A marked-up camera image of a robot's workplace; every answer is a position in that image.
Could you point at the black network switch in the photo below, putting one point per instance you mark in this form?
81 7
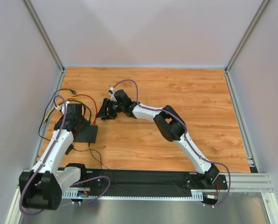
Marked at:
88 135

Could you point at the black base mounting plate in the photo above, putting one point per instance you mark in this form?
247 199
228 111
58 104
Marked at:
147 183

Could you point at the left aluminium frame post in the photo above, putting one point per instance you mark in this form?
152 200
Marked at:
42 31

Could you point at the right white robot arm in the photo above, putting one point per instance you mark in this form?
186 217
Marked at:
169 124

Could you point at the front aluminium frame rail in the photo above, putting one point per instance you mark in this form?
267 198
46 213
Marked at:
249 182

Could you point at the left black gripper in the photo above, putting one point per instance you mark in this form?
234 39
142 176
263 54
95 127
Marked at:
83 126

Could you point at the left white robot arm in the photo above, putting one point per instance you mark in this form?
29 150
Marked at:
42 187

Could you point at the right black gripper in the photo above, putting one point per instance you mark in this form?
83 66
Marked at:
109 108

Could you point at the grey slotted cable duct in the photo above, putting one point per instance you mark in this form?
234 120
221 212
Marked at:
79 195

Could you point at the aluminium frame post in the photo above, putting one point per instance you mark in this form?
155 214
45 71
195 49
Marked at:
42 31
251 27

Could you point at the right aluminium frame post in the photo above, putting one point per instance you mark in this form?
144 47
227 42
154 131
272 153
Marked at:
251 27

